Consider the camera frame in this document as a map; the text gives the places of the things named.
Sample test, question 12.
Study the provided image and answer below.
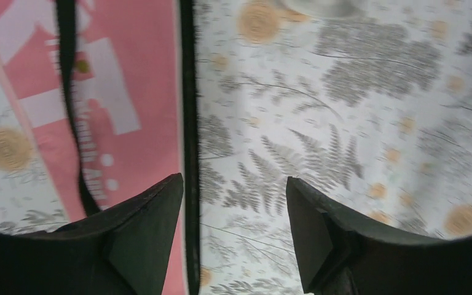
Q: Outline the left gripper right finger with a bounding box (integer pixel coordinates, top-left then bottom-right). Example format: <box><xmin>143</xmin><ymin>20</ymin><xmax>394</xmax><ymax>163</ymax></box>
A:
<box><xmin>286</xmin><ymin>177</ymin><xmax>472</xmax><ymax>294</ymax></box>

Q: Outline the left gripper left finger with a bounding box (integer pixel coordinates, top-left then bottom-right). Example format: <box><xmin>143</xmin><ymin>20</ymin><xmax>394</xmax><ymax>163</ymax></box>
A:
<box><xmin>0</xmin><ymin>173</ymin><xmax>183</xmax><ymax>294</ymax></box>

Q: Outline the pink racket bag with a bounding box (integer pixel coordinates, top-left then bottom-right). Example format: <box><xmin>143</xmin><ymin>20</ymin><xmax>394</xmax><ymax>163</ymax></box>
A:
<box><xmin>0</xmin><ymin>1</ymin><xmax>189</xmax><ymax>294</ymax></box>

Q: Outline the black shuttlecock tube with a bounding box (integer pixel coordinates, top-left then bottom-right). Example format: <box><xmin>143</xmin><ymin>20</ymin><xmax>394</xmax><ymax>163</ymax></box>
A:
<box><xmin>281</xmin><ymin>0</ymin><xmax>368</xmax><ymax>18</ymax></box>

